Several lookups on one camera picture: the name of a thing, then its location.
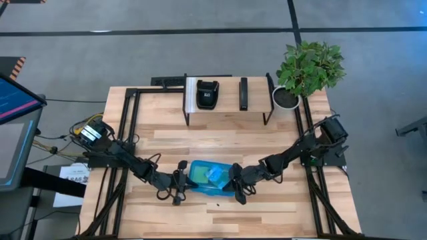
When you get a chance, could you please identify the black stapler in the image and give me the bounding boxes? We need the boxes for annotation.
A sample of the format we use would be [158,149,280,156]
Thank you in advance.
[239,77,249,111]

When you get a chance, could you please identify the white paper sheet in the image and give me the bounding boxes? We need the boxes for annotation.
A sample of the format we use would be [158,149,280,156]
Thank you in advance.
[53,163,90,208]

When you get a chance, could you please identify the black cart bar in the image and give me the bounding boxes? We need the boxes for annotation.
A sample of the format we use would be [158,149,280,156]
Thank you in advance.
[21,167,87,198]

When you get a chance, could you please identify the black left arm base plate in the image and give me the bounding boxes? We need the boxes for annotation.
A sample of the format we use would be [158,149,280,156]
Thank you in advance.
[87,151,134,169]

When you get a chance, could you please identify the wooden shelf riser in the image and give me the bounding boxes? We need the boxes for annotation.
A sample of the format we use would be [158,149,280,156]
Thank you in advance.
[182,73,276,127]

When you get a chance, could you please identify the green leafy plant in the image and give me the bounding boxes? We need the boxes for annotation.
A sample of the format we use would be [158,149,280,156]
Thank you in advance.
[276,41,346,97]

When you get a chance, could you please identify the hazard-striped floor mat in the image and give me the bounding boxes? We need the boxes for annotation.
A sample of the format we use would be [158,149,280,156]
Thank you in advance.
[0,56,27,81]

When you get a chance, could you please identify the grey furniture leg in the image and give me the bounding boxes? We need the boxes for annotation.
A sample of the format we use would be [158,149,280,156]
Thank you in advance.
[395,116,427,137]

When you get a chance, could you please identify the white plant pot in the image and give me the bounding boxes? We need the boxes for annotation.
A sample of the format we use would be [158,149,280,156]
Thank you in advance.
[272,85,302,110]

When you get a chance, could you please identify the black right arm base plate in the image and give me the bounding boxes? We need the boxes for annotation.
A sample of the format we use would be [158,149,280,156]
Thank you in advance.
[300,141,347,167]

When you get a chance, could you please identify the black power strip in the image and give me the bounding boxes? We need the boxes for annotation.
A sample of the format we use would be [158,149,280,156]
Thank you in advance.
[150,74,233,87]

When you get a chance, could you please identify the blue-screen monitor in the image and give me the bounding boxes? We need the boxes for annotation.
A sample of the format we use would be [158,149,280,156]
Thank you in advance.
[0,73,47,125]

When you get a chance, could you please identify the yellow cable bundle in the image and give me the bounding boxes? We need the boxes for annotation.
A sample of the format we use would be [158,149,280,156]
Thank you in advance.
[72,113,104,136]

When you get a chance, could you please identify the blue plastic pencil box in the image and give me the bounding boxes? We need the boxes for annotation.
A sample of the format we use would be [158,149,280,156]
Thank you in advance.
[189,159,236,197]

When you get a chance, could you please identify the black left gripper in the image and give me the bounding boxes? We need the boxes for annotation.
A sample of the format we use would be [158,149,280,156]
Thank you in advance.
[166,161,198,206]

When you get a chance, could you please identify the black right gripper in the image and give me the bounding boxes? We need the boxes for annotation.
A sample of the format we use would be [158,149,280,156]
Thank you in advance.
[222,163,266,205]

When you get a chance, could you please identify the black hole punch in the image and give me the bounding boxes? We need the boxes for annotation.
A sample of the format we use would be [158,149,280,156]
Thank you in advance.
[195,79,220,110]

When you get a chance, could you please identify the grey panel under monitor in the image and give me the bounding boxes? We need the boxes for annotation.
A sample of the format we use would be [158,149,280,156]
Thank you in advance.
[0,108,43,193]

